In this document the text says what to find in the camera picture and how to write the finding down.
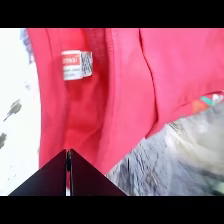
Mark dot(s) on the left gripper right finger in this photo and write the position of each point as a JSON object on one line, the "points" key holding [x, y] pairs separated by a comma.
{"points": [[90, 181]]}

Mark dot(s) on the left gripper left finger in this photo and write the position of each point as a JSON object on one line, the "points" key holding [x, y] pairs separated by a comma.
{"points": [[48, 180]]}

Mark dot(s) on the red T-shirt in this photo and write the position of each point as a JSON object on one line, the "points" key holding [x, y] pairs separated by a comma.
{"points": [[126, 86]]}

